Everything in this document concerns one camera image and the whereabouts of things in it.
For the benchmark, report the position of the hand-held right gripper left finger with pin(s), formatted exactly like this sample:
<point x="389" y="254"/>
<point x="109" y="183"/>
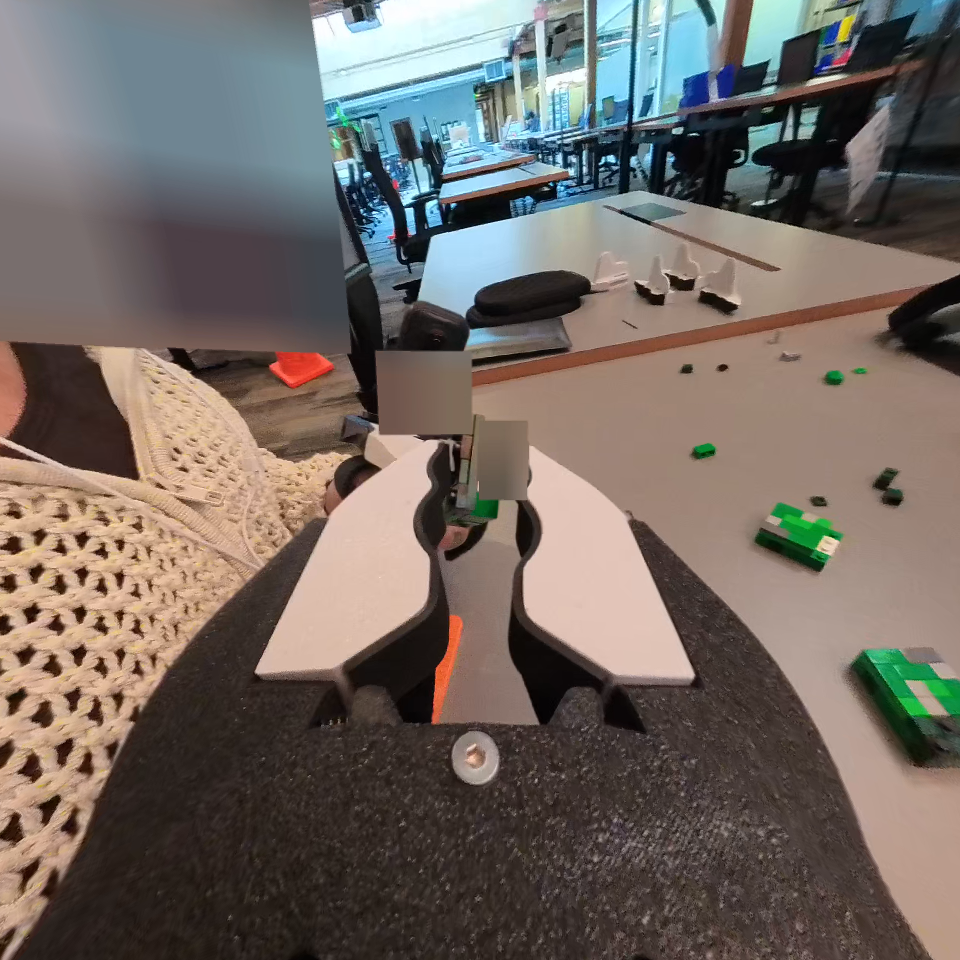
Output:
<point x="367" y="570"/>

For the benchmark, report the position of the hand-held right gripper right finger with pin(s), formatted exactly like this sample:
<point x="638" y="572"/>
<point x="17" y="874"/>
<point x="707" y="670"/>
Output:
<point x="600" y="585"/>

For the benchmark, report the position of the green lego wall assembly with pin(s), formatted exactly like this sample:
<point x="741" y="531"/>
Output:
<point x="484" y="510"/>

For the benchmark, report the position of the person's left forearm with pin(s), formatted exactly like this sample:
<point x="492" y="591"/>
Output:
<point x="300" y="487"/>

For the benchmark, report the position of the green white lego cube build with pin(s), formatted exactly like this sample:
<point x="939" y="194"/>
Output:
<point x="799" y="534"/>

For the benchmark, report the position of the flat green grey lego build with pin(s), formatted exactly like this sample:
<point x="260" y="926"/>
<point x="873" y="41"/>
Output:
<point x="911" y="697"/>

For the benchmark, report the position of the person's left hand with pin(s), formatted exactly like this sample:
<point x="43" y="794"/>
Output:
<point x="459" y="541"/>

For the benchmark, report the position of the grey metal tray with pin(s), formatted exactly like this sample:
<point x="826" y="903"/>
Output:
<point x="517" y="339"/>

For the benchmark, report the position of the black padded housing shells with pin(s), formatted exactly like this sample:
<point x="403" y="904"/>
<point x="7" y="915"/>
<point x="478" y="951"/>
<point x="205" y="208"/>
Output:
<point x="529" y="296"/>

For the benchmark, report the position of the black office chair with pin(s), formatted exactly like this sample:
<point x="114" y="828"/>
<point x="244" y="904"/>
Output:
<point x="397" y="210"/>

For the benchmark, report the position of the orange brick separator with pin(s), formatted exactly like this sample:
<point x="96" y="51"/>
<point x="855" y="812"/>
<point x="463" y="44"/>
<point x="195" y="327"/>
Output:
<point x="448" y="667"/>

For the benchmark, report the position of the orange traffic cone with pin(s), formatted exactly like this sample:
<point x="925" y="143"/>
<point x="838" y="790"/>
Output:
<point x="300" y="369"/>

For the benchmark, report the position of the wooden office desk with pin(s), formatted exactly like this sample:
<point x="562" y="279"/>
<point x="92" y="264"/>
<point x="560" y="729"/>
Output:
<point x="502" y="184"/>

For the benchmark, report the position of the white finger-shaped part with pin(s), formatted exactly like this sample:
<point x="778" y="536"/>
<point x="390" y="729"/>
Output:
<point x="684" y="270"/>
<point x="609" y="271"/>
<point x="654" y="285"/>
<point x="721" y="289"/>

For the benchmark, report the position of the dark tablet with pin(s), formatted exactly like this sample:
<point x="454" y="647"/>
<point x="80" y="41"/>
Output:
<point x="654" y="211"/>

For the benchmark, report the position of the cream knit sweater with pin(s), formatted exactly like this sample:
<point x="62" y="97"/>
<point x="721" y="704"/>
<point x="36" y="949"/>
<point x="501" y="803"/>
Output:
<point x="112" y="600"/>

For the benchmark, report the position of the black undershirt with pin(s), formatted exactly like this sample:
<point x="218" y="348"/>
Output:
<point x="75" y="412"/>

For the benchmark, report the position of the black curved object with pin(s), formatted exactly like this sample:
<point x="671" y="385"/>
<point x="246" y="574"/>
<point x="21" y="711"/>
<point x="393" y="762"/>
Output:
<point x="926" y="319"/>

